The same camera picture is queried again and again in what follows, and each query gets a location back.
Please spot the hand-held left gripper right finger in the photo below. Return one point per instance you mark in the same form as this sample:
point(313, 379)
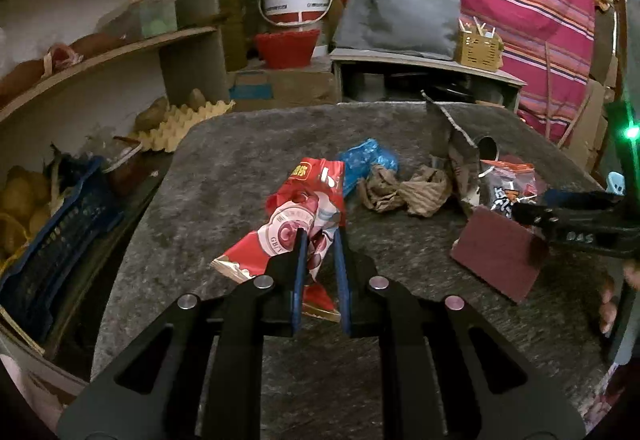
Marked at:
point(341, 280)

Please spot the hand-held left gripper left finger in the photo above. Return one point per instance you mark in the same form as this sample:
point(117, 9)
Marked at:
point(299, 280)

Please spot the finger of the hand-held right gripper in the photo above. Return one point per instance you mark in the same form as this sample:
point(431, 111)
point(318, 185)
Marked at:
point(565, 227)
point(580, 197)

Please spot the red snack wrapper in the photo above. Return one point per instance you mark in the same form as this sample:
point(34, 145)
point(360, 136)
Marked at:
point(300, 212)

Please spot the clear snack bag orange label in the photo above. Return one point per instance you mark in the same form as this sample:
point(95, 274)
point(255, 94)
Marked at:
point(505, 192)

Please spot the dark red scouring pad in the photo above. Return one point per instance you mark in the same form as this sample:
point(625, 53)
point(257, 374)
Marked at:
point(495, 252)

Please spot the brown paper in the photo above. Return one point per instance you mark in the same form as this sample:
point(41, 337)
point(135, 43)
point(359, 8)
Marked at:
point(415, 192)

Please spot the person's right hand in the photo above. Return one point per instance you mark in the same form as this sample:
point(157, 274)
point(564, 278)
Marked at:
point(607, 307)

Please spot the cardboard sheets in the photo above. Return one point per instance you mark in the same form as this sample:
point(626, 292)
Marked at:
point(590, 120)

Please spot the blue plastic wrapper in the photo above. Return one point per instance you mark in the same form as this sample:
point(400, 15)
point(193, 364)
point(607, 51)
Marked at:
point(365, 158)

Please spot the yellow basket with sticks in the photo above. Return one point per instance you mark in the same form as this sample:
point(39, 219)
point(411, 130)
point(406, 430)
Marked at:
point(480, 50)

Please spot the yellow egg tray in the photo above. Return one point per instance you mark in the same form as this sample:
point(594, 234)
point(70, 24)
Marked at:
point(185, 123)

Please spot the cardboard box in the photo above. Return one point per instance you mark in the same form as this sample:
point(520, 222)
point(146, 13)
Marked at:
point(300, 85)

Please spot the small wooden cabinet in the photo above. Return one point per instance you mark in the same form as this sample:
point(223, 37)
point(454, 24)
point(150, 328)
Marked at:
point(425, 75)

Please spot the large potato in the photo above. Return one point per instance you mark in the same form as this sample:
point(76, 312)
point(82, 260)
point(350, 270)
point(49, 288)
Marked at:
point(150, 114)

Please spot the red plastic basket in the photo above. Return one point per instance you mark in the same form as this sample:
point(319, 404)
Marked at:
point(286, 49)

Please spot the blue plastic crate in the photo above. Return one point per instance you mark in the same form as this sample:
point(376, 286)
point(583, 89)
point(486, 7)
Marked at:
point(60, 245)

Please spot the wooden shelf unit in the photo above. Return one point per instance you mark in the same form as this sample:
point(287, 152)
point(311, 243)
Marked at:
point(185, 55)

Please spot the grey cushion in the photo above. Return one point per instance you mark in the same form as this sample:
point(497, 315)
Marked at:
point(395, 15)

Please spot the bag of potatoes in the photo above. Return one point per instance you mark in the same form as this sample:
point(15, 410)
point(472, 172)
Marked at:
point(20, 205)

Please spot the clear plastic container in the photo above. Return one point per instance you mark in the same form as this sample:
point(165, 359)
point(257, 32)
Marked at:
point(157, 15)

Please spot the sweet potatoes in bag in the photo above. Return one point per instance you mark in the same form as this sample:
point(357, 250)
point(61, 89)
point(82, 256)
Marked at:
point(85, 48)

